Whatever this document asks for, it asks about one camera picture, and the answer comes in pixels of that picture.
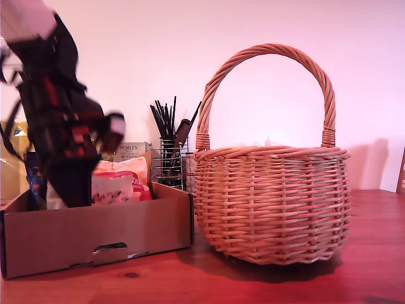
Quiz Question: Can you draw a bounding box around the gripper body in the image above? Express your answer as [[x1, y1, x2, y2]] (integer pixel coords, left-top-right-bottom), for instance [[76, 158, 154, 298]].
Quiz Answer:
[[17, 74, 127, 168]]

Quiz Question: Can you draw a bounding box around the blue Terry's orange eggs bag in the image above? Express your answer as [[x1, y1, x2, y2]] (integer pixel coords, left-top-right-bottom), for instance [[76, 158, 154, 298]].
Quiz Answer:
[[26, 151, 48, 212]]

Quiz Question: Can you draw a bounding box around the red Maltesers bunnies bag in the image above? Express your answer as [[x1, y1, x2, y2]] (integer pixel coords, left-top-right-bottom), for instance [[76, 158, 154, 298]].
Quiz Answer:
[[93, 151, 154, 202]]

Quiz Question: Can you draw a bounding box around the brown cardboard box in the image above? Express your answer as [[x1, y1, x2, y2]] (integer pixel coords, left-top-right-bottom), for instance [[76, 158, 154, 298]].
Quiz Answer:
[[0, 180, 194, 280]]

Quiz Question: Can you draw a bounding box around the white Porlex box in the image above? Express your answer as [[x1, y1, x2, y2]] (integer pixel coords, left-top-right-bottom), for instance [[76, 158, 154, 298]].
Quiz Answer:
[[116, 141, 152, 162]]

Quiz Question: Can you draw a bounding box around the black chopstick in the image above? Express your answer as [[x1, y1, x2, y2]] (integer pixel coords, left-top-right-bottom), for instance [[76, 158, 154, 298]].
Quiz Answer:
[[154, 100, 170, 139], [163, 102, 173, 139], [149, 105, 165, 139], [170, 96, 177, 139], [186, 101, 203, 130]]

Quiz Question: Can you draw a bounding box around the white labelled tin can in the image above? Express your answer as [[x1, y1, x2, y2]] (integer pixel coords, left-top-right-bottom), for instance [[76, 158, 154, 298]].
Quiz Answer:
[[182, 153, 197, 197]]

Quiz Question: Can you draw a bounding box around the dark brown wooden spatula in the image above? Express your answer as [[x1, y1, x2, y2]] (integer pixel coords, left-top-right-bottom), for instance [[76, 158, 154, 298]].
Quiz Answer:
[[164, 118, 193, 180]]

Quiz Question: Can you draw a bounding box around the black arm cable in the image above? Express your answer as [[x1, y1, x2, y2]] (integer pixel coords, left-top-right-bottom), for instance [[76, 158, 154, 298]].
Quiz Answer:
[[0, 94, 32, 161]]

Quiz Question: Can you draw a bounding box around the chrome wire utensil holder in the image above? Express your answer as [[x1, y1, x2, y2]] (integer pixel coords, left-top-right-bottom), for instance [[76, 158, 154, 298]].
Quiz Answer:
[[150, 136, 190, 193]]

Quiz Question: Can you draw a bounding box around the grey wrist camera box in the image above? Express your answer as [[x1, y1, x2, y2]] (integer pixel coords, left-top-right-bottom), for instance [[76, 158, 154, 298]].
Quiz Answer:
[[0, 0, 58, 42]]

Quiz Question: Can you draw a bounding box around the woven wicker basket with handle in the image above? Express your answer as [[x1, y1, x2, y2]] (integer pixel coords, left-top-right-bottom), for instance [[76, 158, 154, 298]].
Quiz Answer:
[[192, 43, 352, 266]]

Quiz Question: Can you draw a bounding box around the brown wooden picture frame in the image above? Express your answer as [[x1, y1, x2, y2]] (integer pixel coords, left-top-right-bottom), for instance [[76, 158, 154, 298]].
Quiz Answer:
[[396, 148, 405, 194]]

